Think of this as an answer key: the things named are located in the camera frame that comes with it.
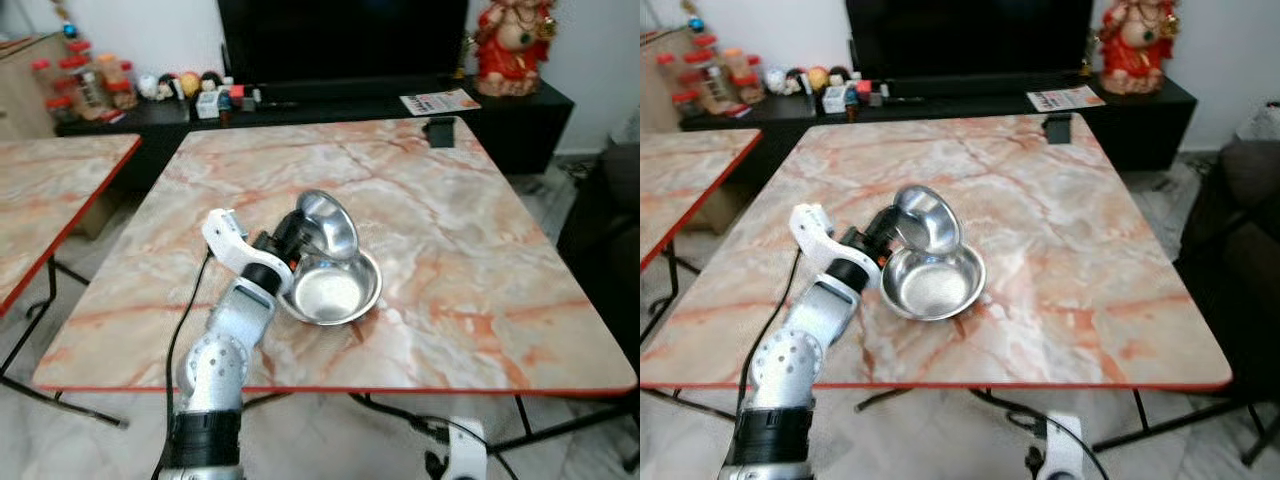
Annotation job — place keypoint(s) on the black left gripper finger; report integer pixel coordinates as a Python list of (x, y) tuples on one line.
[(301, 257), (297, 226), (895, 252), (891, 221)]

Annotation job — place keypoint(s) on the small steel bowl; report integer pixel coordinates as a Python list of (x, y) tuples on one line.
[(930, 220), (330, 225)]

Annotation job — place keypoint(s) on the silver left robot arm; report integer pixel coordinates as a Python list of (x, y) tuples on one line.
[(225, 340), (800, 340)]

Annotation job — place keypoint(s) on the large steel bowl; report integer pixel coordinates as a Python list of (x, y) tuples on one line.
[(935, 290), (335, 295)]

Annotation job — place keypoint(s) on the small white box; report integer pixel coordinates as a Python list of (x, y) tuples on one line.
[(836, 100), (208, 104)]

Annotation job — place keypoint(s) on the black haired plush toy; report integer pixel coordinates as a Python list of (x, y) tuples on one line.
[(168, 85), (796, 82), (840, 78), (211, 82)]

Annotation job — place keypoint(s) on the yellow plush toy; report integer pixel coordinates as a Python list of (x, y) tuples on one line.
[(818, 79), (189, 83)]

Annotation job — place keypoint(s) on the small black box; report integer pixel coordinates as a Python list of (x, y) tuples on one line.
[(438, 133), (1057, 128)]

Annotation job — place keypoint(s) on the white plush toy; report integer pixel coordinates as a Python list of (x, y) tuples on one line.
[(148, 87), (776, 84)]

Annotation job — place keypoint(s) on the marble top folding table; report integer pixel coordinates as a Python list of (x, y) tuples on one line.
[(1080, 280), (50, 190), (680, 180), (480, 280)]

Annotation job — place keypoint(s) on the printed paper leaflet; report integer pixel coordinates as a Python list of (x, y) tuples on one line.
[(440, 102), (1065, 99)]

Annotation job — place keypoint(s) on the black television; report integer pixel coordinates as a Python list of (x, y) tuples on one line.
[(970, 35), (340, 40)]

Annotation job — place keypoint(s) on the small red lid jar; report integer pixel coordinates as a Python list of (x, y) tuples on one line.
[(750, 85), (123, 92)]

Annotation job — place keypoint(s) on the orange lid plastic jar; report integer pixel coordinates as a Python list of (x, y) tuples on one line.
[(108, 65), (735, 60)]

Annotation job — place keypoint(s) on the large red lid jar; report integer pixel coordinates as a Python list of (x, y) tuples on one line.
[(712, 82), (90, 88)]

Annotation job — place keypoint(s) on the red lid plastic jar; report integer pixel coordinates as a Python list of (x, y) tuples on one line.
[(668, 72), (42, 78)]

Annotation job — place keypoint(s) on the black sofa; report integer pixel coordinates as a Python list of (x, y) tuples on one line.
[(600, 250), (1230, 250)]

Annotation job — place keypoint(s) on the red deity statue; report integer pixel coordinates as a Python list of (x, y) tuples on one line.
[(512, 50), (1135, 50)]

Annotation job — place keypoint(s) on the blue bead hanging ornament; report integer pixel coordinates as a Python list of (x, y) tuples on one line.
[(695, 18), (68, 25)]

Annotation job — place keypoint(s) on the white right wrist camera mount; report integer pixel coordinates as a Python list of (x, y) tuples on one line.
[(466, 450), (1063, 448)]

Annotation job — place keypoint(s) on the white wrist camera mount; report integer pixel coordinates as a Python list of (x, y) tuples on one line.
[(1063, 448), (466, 450), (232, 245), (815, 235)]

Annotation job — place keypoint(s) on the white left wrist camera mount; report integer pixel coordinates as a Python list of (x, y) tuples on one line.
[(232, 245), (815, 235)]

